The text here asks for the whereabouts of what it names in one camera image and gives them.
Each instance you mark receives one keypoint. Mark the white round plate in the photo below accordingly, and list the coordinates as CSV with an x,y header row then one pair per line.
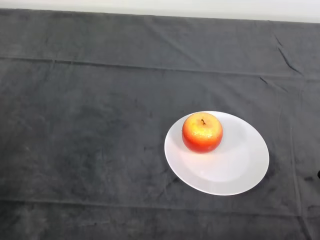
x,y
225,172

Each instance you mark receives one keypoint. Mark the red yellow apple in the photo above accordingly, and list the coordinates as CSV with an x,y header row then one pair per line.
x,y
202,135

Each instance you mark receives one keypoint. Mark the small black object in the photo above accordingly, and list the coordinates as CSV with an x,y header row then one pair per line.
x,y
318,174

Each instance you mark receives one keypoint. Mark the dark grey table cloth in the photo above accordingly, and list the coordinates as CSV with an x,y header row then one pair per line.
x,y
75,100

